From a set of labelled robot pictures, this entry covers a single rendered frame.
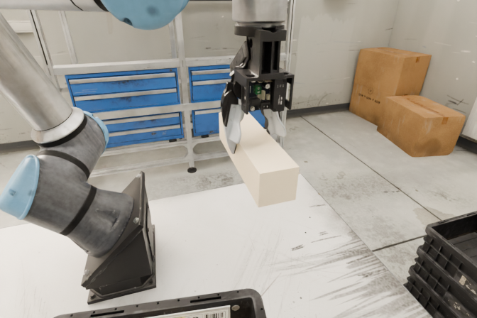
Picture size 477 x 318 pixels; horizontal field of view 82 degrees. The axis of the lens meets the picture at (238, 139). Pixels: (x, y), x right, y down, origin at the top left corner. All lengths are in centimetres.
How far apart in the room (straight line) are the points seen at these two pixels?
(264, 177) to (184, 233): 53
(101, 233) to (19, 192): 17
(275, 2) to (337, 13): 316
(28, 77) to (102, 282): 45
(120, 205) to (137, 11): 49
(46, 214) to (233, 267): 44
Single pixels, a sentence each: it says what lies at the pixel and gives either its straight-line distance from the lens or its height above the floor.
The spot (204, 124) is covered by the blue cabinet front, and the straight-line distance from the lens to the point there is 225.
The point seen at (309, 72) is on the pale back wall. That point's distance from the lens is 348.
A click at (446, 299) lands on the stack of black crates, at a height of 40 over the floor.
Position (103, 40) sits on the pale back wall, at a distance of 293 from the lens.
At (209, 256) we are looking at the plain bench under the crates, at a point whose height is 70.
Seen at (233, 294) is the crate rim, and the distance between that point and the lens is 47.
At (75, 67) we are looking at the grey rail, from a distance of 210.
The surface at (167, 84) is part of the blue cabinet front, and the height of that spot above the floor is 77.
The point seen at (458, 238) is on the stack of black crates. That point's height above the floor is 49.
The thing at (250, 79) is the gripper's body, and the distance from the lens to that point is 38.
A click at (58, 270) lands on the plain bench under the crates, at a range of 91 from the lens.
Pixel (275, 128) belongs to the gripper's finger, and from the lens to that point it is 48.
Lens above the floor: 132
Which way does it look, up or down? 27 degrees down
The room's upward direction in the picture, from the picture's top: straight up
